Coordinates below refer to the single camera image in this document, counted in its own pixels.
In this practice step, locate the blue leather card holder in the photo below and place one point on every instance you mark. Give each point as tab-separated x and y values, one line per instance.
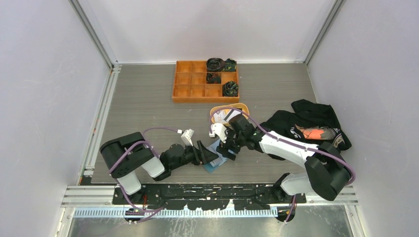
216	163

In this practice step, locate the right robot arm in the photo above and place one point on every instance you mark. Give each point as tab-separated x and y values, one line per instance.
325	173

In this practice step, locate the white patterned card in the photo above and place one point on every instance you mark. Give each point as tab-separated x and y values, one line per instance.
221	116

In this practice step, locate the dark rolled sock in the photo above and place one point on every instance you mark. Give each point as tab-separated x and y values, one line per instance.
213	78
215	65

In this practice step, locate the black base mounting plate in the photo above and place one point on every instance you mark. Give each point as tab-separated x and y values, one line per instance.
210	196

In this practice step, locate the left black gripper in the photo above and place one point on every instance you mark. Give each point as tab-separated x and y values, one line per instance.
207	154

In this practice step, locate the black and white card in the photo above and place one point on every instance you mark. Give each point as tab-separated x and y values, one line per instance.
232	113

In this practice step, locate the dark rolled sock top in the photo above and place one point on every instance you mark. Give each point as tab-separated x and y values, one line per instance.
215	65

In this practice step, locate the dark rolled sock middle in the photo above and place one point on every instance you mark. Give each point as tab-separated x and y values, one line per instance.
213	78

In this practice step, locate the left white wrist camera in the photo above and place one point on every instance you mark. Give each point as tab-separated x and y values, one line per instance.
186	136

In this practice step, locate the aluminium frame rail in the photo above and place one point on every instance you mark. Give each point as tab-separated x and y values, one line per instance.
96	202

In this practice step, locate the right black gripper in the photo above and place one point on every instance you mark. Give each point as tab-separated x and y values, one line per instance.
224	149

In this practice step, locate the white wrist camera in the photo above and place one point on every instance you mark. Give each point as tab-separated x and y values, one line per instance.
218	130
186	136

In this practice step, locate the green rolled sock top right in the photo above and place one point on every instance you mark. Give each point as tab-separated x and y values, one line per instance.
230	65

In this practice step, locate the oval wooden tray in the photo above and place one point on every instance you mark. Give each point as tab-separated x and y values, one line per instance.
239	106

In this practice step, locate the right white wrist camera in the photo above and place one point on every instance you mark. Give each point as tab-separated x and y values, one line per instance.
218	130

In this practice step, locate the black garment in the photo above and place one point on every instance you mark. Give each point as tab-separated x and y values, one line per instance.
310	123

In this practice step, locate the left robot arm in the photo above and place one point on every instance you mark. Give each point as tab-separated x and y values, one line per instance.
125	154

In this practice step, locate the orange compartment organizer tray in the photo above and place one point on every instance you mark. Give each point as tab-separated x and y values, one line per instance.
190	84

